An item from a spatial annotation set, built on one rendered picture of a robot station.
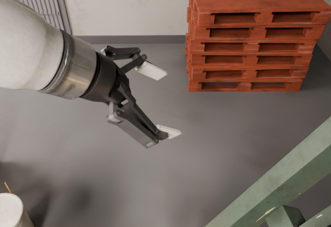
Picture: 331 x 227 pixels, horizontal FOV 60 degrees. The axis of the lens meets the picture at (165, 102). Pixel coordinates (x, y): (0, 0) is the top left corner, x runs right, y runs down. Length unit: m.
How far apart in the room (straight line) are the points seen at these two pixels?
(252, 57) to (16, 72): 2.82
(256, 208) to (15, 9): 0.81
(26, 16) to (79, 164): 2.24
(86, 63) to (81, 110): 2.64
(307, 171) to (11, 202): 1.69
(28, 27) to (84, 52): 0.08
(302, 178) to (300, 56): 2.45
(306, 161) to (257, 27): 2.17
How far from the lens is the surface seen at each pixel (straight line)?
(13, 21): 0.36
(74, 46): 0.40
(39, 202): 2.45
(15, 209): 2.03
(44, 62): 0.37
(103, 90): 0.44
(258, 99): 3.21
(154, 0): 3.81
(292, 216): 0.99
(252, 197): 0.95
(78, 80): 0.40
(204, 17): 2.72
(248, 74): 3.15
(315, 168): 0.89
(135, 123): 0.46
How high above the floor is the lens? 1.96
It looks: 41 degrees down
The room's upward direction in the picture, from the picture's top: straight up
